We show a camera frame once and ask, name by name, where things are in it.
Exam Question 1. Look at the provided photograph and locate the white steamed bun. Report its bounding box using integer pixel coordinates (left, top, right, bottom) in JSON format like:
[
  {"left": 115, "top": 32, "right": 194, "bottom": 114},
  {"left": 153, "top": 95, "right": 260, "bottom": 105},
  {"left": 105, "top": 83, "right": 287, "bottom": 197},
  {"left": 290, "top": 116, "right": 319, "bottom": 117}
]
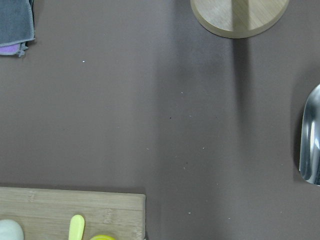
[{"left": 0, "top": 219, "right": 25, "bottom": 240}]

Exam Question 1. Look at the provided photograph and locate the wooden mug tree stand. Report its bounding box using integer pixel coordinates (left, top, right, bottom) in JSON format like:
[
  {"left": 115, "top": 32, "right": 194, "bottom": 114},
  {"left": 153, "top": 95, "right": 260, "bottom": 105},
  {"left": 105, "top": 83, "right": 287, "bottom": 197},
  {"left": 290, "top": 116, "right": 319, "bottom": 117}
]
[{"left": 190, "top": 0, "right": 289, "bottom": 39}]

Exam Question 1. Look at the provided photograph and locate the lemon slice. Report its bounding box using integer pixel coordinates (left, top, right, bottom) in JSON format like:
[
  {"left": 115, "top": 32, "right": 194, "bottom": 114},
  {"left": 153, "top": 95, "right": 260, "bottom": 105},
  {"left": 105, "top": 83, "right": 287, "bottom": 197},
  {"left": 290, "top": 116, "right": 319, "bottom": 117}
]
[{"left": 90, "top": 234, "right": 116, "bottom": 240}]

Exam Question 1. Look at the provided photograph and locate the bamboo cutting board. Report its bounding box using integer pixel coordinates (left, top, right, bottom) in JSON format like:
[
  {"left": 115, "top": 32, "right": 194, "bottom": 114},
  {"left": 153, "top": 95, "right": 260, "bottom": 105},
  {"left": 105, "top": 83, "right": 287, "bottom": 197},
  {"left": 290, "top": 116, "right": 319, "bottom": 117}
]
[{"left": 0, "top": 187, "right": 146, "bottom": 240}]

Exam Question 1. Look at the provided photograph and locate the metal scoop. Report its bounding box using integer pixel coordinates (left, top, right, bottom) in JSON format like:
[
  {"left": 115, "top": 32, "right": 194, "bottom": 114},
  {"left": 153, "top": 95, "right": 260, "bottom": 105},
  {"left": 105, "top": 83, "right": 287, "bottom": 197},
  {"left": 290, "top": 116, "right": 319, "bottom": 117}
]
[{"left": 299, "top": 85, "right": 320, "bottom": 186}]

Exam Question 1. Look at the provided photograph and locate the grey folded cloth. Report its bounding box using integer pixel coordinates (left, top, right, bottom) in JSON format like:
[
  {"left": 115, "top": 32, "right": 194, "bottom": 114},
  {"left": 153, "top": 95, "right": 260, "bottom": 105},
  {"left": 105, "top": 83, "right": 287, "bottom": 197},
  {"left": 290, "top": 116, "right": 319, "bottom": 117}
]
[{"left": 0, "top": 0, "right": 35, "bottom": 57}]

